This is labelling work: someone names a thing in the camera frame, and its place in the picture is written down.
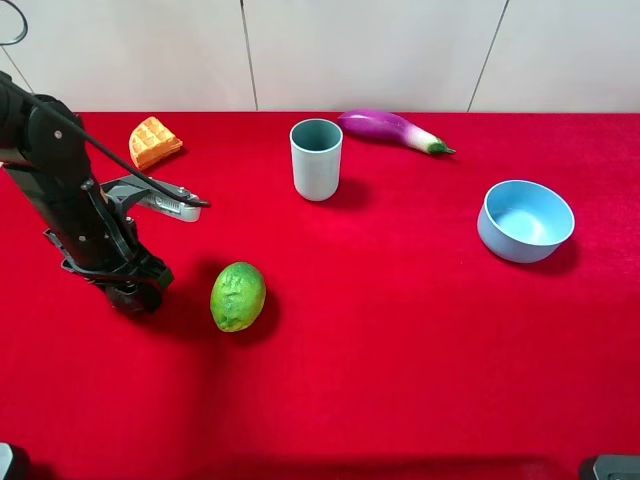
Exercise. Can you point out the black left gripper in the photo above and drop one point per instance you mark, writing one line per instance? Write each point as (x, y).
(100, 245)

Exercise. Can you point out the dark purple wrinkled fruit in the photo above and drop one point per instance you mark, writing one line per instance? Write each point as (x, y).
(132, 305)

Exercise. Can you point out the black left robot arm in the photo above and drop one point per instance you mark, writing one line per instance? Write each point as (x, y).
(44, 154)

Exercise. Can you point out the green mango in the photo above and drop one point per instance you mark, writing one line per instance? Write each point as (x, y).
(237, 297)

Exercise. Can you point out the orange waffle piece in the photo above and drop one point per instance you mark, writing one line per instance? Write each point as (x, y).
(150, 142)

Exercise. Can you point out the pale blue cup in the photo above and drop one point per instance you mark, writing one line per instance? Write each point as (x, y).
(316, 147)

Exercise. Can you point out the red tablecloth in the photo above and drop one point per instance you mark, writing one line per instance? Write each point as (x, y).
(392, 343)

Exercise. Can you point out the purple eggplant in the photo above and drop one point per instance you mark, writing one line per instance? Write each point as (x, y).
(388, 127)

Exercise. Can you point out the light blue bowl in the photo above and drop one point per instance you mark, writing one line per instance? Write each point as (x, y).
(524, 222)

